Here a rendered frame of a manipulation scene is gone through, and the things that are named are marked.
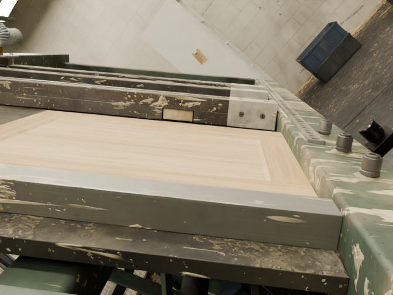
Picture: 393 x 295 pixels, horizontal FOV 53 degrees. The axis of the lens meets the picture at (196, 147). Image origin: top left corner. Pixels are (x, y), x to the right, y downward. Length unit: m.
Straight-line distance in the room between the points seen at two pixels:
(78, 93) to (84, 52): 5.55
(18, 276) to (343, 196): 0.34
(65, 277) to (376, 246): 0.29
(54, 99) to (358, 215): 0.89
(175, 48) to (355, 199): 4.38
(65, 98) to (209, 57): 3.67
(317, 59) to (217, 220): 4.69
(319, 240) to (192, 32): 4.36
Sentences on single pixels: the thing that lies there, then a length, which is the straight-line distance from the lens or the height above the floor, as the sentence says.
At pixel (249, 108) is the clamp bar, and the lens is 1.04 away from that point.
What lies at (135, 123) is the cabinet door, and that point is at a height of 1.16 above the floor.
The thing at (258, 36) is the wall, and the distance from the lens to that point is 6.06.
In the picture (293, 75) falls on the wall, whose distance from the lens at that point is 6.12.
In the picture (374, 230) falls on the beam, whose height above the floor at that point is 0.90.
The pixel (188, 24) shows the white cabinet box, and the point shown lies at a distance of 4.73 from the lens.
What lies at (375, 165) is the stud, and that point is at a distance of 0.55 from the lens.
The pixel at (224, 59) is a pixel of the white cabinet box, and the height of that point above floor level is 1.13.
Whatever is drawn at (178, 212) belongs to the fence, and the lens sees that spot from 0.43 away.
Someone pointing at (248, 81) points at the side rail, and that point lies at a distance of 2.27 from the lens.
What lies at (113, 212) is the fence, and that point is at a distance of 0.44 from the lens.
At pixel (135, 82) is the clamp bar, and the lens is 1.36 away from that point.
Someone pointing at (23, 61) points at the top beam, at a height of 1.82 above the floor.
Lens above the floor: 1.10
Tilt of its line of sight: 5 degrees down
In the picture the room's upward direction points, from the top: 50 degrees counter-clockwise
